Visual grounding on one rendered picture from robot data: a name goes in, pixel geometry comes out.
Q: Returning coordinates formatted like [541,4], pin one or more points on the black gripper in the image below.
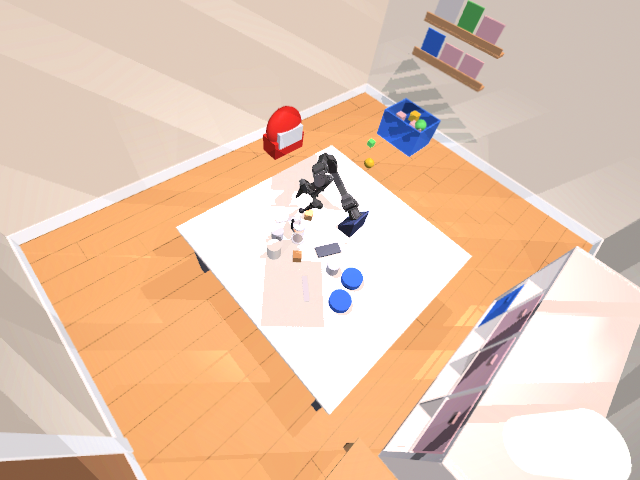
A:
[315,203]

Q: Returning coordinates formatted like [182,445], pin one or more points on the french press plunger with black knob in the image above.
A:
[298,228]

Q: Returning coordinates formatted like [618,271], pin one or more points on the blue cylinder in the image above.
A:
[351,278]
[339,301]

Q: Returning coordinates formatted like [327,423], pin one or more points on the grey flat bar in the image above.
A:
[327,250]

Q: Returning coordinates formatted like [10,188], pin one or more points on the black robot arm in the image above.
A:
[328,164]

